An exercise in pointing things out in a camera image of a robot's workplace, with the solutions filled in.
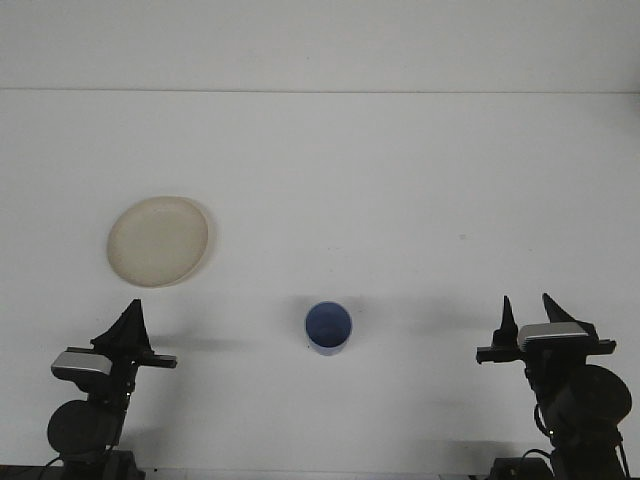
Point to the pale blue cup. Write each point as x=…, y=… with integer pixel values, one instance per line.
x=327, y=325

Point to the pale cream round plate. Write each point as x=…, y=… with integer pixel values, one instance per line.
x=157, y=242

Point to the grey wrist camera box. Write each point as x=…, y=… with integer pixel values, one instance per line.
x=552, y=332
x=80, y=364

